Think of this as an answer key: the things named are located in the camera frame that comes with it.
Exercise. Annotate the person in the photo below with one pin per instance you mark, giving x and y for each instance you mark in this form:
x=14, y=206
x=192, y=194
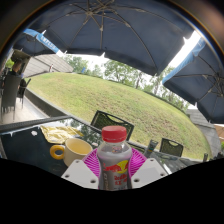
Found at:
x=15, y=68

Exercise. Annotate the red-capped clear drink bottle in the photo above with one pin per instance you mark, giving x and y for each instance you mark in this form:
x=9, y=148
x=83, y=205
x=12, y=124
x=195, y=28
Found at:
x=114, y=156

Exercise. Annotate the dark wicker chair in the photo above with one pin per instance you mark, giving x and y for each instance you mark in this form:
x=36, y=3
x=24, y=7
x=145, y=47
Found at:
x=10, y=93
x=23, y=88

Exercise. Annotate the large navy patio umbrella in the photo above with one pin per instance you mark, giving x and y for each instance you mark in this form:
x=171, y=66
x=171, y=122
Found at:
x=116, y=30

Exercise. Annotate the grey standing tube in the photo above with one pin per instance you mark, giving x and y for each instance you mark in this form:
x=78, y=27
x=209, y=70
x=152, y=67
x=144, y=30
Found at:
x=151, y=147

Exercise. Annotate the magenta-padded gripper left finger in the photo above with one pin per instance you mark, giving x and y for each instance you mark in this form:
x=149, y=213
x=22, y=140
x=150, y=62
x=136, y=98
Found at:
x=77, y=173

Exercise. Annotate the blue-edged navy patio umbrella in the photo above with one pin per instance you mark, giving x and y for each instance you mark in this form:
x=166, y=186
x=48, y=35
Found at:
x=33, y=43

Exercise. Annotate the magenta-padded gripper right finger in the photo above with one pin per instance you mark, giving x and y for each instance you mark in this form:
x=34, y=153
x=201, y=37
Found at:
x=148, y=171

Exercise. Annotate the black plastic chair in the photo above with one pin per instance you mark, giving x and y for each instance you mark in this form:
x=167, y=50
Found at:
x=106, y=120
x=170, y=147

